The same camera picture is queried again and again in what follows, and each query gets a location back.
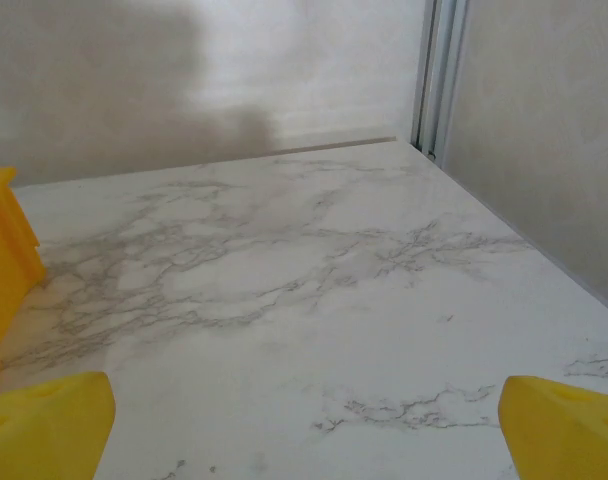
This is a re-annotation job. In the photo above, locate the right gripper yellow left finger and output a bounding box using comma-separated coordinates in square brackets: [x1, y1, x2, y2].
[0, 371, 117, 480]

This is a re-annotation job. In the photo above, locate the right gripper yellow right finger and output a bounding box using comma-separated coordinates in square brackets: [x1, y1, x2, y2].
[498, 374, 608, 480]

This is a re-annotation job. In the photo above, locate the yellow plastic bin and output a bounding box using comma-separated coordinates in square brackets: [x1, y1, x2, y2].
[0, 167, 48, 386]

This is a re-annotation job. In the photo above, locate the aluminium frame post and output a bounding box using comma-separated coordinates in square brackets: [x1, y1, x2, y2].
[411, 0, 473, 161]

